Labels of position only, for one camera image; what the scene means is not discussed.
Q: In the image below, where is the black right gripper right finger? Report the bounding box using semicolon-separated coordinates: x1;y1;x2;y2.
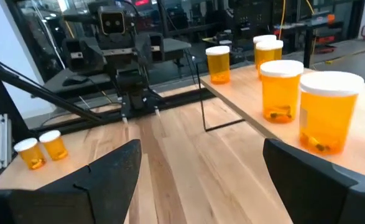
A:
262;138;365;224

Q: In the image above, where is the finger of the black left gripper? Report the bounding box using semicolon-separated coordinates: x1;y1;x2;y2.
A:
143;32;165;63
62;37;106;75

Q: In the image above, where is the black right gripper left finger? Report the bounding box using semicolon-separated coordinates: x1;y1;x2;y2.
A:
0;139;142;224

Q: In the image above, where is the orange pill bottle white cap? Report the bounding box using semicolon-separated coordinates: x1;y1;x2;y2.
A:
13;137;47;170
259;59;305;124
298;70;365;156
39;129;69;162
252;34;277;68
205;45;231;85
255;39;284;81

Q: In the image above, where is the dark grey low desk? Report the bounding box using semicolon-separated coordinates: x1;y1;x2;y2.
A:
44;67;124;94

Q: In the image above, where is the black workbench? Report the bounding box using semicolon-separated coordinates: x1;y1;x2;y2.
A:
274;17;346;68

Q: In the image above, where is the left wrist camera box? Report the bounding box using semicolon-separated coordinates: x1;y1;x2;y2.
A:
97;6;127;36

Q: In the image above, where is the thin white cable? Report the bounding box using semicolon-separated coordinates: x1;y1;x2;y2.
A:
31;0;67;70

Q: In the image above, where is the silver aluminium bracket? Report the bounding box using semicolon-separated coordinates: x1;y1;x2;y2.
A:
0;113;13;169

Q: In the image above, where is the black aluminium rig frame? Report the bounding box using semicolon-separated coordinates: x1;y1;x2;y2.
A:
0;43;216;187

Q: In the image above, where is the wooden shelf black metal frame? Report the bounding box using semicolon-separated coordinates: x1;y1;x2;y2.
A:
194;55;365;181

